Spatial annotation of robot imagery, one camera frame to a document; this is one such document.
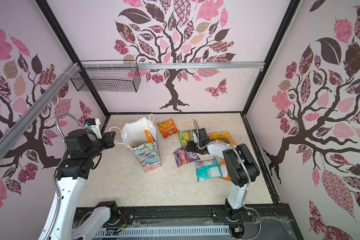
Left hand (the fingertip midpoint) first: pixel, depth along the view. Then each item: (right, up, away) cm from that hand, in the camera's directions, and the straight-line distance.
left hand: (116, 134), depth 70 cm
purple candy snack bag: (+32, -15, +22) cm, 42 cm away
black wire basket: (-17, +37, +25) cm, 48 cm away
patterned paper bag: (+1, -2, +20) cm, 20 cm away
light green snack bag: (+34, -3, +30) cm, 46 cm away
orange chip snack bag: (+21, +2, +39) cm, 44 cm away
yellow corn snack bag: (+60, -3, +30) cm, 67 cm away
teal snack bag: (+46, -22, +16) cm, 53 cm away
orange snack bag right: (+57, -23, +15) cm, 63 cm away
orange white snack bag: (+11, -2, +20) cm, 22 cm away
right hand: (+37, -9, +27) cm, 46 cm away
